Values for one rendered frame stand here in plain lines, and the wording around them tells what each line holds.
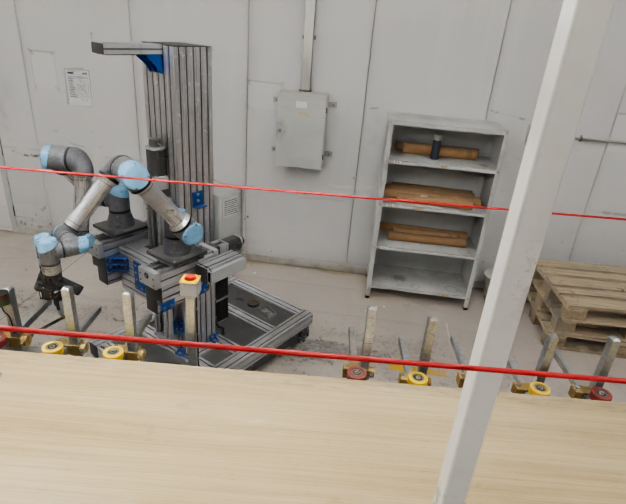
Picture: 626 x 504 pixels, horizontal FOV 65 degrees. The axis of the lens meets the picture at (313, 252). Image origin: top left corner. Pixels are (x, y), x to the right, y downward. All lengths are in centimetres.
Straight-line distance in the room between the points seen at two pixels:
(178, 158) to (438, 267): 287
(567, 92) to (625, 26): 386
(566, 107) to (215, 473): 138
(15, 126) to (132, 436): 405
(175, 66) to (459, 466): 215
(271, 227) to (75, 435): 320
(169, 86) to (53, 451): 170
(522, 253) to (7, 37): 490
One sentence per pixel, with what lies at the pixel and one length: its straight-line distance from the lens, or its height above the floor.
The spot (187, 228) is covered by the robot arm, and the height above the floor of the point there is 125.
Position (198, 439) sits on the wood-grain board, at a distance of 179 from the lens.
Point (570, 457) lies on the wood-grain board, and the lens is 202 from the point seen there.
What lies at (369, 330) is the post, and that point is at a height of 106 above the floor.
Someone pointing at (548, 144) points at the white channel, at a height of 205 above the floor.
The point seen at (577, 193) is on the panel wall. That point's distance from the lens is 480.
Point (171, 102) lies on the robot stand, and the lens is 268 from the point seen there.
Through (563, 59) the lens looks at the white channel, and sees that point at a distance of 78.
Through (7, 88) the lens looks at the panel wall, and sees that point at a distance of 540.
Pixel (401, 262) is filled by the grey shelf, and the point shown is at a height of 18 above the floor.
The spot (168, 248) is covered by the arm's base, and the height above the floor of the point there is 108.
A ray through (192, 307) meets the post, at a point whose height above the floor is 110.
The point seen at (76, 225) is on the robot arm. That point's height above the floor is 130.
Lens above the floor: 219
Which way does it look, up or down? 25 degrees down
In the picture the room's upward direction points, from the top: 5 degrees clockwise
